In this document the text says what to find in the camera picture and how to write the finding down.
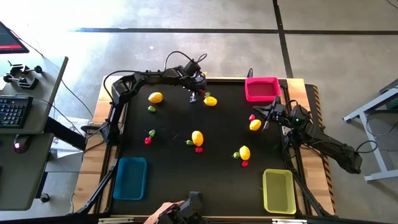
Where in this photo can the small green pepper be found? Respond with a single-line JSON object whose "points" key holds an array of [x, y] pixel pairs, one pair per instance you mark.
{"points": [[189, 142], [236, 155], [207, 94], [151, 109], [152, 132]]}

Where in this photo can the orange-tinted lemon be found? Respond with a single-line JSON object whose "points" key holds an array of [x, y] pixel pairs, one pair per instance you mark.
{"points": [[197, 138], [155, 97]]}

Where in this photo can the black handheld device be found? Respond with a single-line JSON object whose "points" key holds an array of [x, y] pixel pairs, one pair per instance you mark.
{"points": [[191, 207]]}

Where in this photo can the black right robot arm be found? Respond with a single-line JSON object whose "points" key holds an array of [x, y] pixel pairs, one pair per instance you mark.
{"points": [[329, 144]]}

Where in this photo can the black aluminium table frame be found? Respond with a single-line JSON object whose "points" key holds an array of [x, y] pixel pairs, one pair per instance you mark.
{"points": [[233, 80]]}

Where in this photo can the pink plastic basket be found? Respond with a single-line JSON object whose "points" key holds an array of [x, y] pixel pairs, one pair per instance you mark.
{"points": [[262, 90]]}

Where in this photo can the grey desk top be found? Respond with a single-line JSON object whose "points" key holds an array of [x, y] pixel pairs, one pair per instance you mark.
{"points": [[43, 102], [21, 180]]}

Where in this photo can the black rig strut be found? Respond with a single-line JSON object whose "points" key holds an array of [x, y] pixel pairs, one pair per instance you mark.
{"points": [[96, 193], [308, 193]]}

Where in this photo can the white paper stack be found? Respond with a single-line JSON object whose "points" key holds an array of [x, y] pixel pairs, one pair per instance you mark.
{"points": [[70, 124]]}

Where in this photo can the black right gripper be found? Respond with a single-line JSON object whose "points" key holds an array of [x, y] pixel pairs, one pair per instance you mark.
{"points": [[275, 112]]}

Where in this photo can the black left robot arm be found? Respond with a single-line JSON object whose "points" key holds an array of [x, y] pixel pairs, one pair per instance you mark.
{"points": [[124, 87]]}

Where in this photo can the yellow black hazard tape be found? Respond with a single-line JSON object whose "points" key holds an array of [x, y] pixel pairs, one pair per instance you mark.
{"points": [[326, 168]]}

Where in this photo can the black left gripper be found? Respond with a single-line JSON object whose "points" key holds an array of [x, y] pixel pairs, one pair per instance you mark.
{"points": [[194, 82]]}

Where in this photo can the white metal frame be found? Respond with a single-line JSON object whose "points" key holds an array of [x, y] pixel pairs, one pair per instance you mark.
{"points": [[377, 152]]}

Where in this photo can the person's hand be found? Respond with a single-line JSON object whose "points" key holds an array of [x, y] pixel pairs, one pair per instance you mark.
{"points": [[164, 209]]}

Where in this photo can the black keyboard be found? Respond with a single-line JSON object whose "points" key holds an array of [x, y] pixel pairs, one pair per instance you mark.
{"points": [[14, 111]]}

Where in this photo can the yellow lemon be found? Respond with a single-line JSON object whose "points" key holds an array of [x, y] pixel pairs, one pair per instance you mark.
{"points": [[255, 124], [244, 152], [210, 101]]}

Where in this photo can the blue plastic basket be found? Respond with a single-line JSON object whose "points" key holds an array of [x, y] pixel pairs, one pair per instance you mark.
{"points": [[130, 179]]}

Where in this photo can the yellow-green plastic basket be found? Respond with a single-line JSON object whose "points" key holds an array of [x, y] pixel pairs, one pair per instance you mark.
{"points": [[279, 191]]}

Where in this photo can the dark desk monitor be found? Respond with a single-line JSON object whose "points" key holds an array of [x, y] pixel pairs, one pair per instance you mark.
{"points": [[9, 40]]}

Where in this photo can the black desk clamp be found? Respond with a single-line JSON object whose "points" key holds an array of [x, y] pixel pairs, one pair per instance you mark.
{"points": [[18, 69], [23, 82]]}

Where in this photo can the black computer mouse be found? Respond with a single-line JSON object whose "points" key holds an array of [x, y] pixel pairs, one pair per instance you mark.
{"points": [[21, 143]]}

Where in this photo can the black desk beam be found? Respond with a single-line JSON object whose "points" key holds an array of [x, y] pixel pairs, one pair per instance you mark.
{"points": [[62, 132]]}

